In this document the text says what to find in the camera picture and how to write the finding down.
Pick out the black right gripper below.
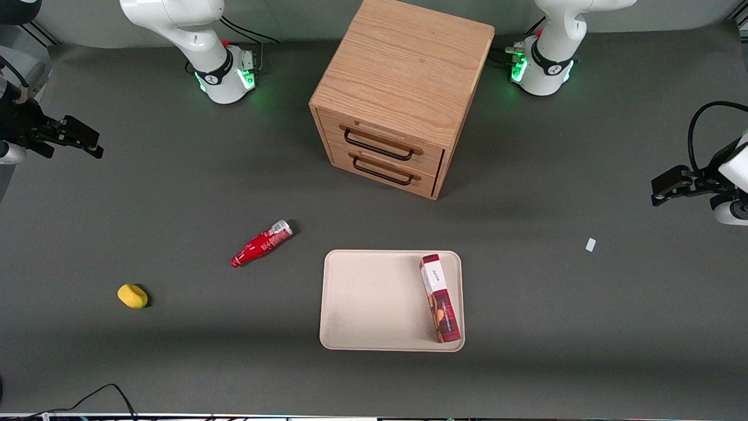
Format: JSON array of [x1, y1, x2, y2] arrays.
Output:
[[0, 96, 105, 160]]

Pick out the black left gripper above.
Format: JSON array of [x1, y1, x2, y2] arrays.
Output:
[[652, 146, 738, 207]]

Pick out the red coke bottle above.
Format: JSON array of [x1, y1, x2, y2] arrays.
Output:
[[230, 219, 293, 268]]

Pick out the beige rectangular tray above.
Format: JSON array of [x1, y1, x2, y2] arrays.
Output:
[[319, 250, 466, 353]]

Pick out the yellow lemon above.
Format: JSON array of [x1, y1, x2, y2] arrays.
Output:
[[117, 284, 148, 309]]

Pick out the wooden drawer front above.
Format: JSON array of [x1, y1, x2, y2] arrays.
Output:
[[327, 142, 440, 197], [317, 108, 446, 176]]

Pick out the red plaid cookie box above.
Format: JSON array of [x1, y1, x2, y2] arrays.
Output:
[[419, 254, 462, 343]]

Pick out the wooden drawer cabinet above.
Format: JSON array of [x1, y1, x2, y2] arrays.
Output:
[[309, 0, 496, 201]]

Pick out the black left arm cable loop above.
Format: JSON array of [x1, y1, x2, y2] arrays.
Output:
[[688, 101, 748, 171]]

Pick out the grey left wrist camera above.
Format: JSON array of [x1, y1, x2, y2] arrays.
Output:
[[710, 195, 748, 226]]

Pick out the black right arm cable harness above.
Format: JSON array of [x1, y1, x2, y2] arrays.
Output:
[[0, 56, 30, 89]]

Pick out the black right arm base cables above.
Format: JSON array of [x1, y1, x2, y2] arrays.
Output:
[[219, 15, 280, 74]]

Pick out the black arm base cables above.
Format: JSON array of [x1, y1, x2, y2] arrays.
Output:
[[219, 15, 280, 74], [491, 16, 547, 65]]

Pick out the black left arm base cables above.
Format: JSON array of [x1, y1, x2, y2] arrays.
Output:
[[491, 16, 547, 65]]

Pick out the black cable on table edge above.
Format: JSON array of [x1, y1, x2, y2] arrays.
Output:
[[0, 384, 138, 421]]

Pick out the black metal drawer handle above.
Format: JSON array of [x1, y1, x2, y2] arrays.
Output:
[[344, 129, 414, 161], [352, 156, 414, 187]]

